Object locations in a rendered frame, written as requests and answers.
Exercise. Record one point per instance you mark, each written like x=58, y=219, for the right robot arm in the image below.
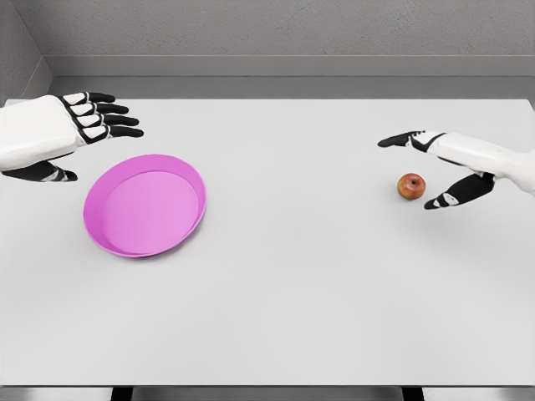
x=523, y=169

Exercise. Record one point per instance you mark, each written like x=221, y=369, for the pink round plate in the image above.
x=146, y=206

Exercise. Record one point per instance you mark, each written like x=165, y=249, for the red apple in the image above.
x=411, y=186

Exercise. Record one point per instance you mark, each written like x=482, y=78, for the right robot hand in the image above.
x=464, y=152

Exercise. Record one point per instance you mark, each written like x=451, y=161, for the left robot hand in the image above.
x=39, y=125

